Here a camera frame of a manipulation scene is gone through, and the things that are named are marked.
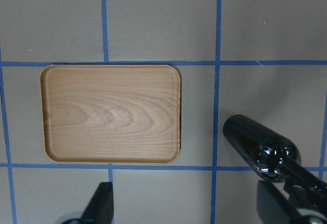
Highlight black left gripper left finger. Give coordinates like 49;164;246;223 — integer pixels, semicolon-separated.
80;182;113;224

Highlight wooden tray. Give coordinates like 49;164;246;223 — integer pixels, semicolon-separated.
40;65;181;164

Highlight brown paper table cover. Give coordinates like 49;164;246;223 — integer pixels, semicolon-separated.
1;0;326;223

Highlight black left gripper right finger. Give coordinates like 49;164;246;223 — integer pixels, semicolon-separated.
256;180;302;224

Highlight dark glass wine bottle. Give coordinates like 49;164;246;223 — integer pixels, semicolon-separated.
223;114;326;197

